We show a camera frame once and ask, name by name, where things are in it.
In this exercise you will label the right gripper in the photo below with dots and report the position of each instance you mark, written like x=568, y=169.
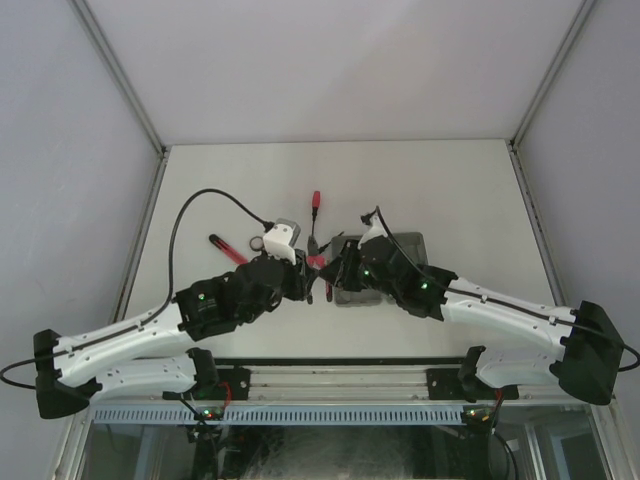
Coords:
x=339, y=272

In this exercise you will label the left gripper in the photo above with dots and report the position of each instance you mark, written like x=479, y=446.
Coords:
x=299, y=276

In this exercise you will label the grey plastic tool case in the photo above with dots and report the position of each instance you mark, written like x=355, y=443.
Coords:
x=385, y=259

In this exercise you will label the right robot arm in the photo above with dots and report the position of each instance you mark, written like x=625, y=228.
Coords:
x=578, y=349

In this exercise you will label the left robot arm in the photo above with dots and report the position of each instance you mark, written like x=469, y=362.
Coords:
x=156, y=353

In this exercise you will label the black tape roll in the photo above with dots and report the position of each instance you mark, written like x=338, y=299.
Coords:
x=256, y=244

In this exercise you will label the red utility knife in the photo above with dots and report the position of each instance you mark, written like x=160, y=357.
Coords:
x=227, y=250

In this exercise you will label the red screwdriver upper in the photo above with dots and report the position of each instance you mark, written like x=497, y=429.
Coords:
x=315, y=205

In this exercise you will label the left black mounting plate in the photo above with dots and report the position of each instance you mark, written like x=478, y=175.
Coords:
x=233, y=384

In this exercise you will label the black mounting plate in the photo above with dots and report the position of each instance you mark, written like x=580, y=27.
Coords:
x=233, y=384
x=448, y=384

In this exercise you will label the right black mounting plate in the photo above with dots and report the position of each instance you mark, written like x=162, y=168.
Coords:
x=448, y=384

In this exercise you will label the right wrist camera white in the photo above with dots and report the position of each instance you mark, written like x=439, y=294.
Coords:
x=374, y=229

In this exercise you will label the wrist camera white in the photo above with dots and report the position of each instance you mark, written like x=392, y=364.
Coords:
x=374, y=229
x=281, y=239

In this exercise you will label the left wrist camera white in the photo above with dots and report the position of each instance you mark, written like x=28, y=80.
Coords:
x=281, y=239

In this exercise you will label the aluminium front rail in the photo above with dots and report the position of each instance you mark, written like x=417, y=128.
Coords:
x=272, y=383

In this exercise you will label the grey slotted cable duct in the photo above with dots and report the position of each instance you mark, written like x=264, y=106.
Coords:
x=282, y=415

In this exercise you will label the right aluminium frame post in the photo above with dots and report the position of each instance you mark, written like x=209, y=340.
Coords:
x=563, y=53

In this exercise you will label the aluminium frame post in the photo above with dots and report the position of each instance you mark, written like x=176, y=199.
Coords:
x=105, y=51
x=563, y=53

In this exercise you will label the left aluminium frame post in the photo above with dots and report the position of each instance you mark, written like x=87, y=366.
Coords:
x=105, y=51

